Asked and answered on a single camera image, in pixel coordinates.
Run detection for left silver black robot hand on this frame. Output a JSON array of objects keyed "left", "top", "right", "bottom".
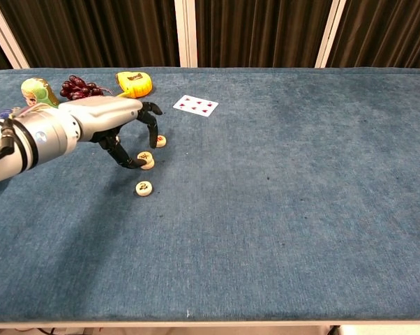
[{"left": 58, "top": 96, "right": 164, "bottom": 170}]

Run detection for dark red grape bunch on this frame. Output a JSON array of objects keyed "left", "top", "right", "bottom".
[{"left": 59, "top": 75, "right": 105, "bottom": 101}]

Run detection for yellow tape measure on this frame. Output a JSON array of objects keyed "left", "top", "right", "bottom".
[{"left": 115, "top": 70, "right": 153, "bottom": 99}]

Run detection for green nesting doll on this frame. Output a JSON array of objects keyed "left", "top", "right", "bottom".
[{"left": 20, "top": 77, "right": 60, "bottom": 107}]

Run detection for red diamonds playing card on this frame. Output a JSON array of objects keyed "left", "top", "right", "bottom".
[{"left": 172, "top": 94, "right": 220, "bottom": 119}]

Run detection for white bottle with blue cap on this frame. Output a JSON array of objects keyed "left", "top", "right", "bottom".
[{"left": 0, "top": 108, "right": 21, "bottom": 195}]

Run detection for blue table cloth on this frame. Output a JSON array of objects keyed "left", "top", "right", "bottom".
[{"left": 0, "top": 66, "right": 420, "bottom": 324}]

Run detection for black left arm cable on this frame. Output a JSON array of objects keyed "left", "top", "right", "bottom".
[{"left": 0, "top": 118, "right": 15, "bottom": 168}]

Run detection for white frame post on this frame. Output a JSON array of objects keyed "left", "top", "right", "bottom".
[
  {"left": 174, "top": 0, "right": 199, "bottom": 68},
  {"left": 314, "top": 0, "right": 347, "bottom": 69},
  {"left": 0, "top": 0, "right": 30, "bottom": 70}
]

